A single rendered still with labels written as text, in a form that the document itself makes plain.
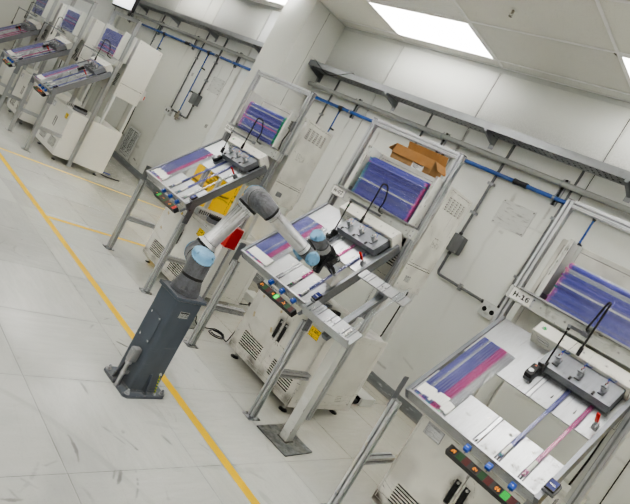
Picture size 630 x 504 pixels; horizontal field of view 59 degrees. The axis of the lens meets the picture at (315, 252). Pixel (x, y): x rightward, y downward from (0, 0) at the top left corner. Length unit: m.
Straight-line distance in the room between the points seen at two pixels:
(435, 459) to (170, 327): 1.44
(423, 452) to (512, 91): 3.35
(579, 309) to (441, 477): 1.04
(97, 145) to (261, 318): 4.18
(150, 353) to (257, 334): 1.08
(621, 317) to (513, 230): 2.05
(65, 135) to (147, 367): 4.69
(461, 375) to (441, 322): 2.11
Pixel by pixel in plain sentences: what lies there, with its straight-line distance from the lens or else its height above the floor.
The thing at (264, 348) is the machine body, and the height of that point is 0.23.
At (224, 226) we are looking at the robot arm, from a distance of 2.83.
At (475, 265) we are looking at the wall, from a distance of 4.78.
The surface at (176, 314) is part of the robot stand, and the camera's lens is 2.74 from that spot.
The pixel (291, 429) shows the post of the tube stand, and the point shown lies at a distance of 3.19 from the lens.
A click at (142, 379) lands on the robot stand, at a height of 0.08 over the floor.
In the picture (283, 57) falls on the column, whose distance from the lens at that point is 6.39.
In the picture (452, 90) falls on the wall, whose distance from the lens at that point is 5.54.
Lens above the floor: 1.36
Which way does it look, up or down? 7 degrees down
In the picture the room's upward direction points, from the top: 30 degrees clockwise
